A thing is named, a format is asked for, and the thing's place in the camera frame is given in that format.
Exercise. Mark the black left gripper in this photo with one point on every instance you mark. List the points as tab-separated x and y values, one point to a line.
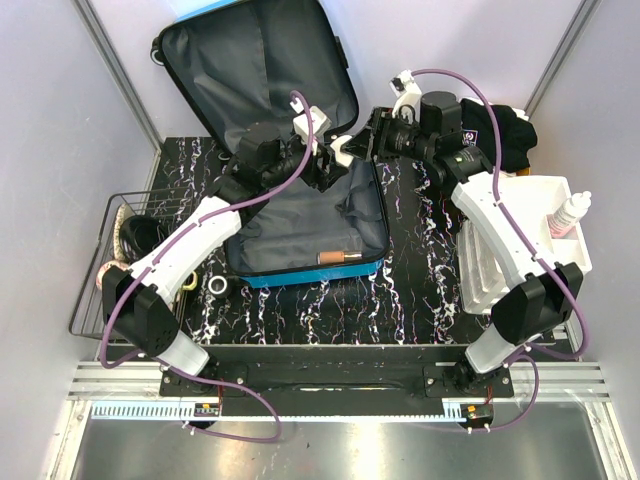
331	171

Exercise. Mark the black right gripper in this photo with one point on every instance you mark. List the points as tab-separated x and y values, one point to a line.
376	137

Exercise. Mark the blue fish-print suitcase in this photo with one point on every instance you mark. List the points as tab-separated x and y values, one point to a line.
269	81

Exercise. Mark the black garment with label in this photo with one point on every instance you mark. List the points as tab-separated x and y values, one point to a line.
505	132

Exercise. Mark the white divided organizer tray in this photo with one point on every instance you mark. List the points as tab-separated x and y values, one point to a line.
502	241

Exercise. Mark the white pink-tipped bottle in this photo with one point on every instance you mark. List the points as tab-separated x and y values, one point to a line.
569	213

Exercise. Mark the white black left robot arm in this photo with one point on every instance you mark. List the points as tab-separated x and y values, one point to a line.
136	301

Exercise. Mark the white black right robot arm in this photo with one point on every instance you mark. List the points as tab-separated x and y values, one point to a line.
540	290

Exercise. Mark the brown small tube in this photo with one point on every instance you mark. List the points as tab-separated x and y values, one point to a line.
338	257

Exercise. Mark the pale yellow mug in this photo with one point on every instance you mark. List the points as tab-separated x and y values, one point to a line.
191	282

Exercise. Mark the black bowl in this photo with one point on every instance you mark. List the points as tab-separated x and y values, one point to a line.
140	235

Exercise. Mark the pink patterned cup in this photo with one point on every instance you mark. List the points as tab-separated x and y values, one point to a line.
123	266

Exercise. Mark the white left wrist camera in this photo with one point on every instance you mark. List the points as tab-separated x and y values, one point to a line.
312	126

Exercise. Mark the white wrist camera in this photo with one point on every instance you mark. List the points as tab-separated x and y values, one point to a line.
407	91
312	126

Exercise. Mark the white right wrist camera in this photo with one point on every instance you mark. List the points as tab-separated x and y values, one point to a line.
407	91

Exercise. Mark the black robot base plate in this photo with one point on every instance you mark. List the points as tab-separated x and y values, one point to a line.
266	368

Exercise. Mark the black wire dish rack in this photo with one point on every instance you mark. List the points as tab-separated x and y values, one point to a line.
171	206

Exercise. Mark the aluminium frame rail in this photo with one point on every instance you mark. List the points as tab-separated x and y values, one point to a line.
543	421

